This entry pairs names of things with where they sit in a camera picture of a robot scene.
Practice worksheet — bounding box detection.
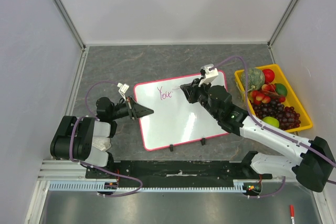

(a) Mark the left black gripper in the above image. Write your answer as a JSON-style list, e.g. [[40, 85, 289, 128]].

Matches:
[[110, 95, 153, 120]]

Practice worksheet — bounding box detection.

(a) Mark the pink framed whiteboard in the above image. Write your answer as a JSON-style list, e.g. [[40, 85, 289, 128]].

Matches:
[[134, 74, 226, 151]]

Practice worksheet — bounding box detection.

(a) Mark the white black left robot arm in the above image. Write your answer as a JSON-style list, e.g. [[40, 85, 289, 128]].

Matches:
[[50, 97, 154, 178]]

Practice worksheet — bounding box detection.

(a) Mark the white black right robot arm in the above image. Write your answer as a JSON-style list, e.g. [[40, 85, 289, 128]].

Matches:
[[134, 75, 335, 192]]

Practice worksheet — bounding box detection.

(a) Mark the crumpled clear plastic bag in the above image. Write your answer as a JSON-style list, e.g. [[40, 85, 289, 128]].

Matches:
[[92, 137, 111, 151]]

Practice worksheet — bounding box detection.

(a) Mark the green netted melon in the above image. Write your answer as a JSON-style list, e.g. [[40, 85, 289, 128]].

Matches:
[[247, 68, 265, 91]]

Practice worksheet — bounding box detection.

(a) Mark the red apple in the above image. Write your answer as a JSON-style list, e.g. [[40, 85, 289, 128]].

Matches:
[[262, 69, 275, 84]]

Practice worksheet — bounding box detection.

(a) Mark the green apple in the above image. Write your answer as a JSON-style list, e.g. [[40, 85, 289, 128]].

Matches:
[[263, 116, 280, 128]]

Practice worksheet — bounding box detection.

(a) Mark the green lime fruit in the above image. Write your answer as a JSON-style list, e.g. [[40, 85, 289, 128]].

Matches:
[[275, 83, 288, 97]]

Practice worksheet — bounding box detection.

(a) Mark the yellow plastic fruit bin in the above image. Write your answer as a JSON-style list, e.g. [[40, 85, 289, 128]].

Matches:
[[234, 64, 313, 133]]

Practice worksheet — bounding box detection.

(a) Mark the dark purple grape bunch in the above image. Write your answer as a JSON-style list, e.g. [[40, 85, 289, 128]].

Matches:
[[253, 100, 301, 131]]

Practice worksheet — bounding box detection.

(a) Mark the red marker pen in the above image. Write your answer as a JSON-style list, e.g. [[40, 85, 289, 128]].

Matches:
[[289, 205, 295, 224]]

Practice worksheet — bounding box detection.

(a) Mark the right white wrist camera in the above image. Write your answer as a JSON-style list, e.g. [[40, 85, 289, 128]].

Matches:
[[198, 64, 218, 87]]

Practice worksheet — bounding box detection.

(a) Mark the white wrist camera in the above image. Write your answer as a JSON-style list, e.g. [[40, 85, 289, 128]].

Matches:
[[198, 64, 218, 87], [117, 83, 129, 101]]

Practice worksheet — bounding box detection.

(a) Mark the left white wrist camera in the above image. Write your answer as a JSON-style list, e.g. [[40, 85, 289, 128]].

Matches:
[[117, 83, 129, 101]]

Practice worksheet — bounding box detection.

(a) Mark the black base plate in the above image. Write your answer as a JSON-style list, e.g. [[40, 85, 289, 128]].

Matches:
[[85, 159, 272, 188]]

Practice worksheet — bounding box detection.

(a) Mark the white slotted cable duct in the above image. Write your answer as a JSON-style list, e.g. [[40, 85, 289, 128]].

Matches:
[[49, 181, 258, 193]]

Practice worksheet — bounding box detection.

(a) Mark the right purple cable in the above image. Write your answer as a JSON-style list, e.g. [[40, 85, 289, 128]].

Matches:
[[214, 56, 336, 200]]

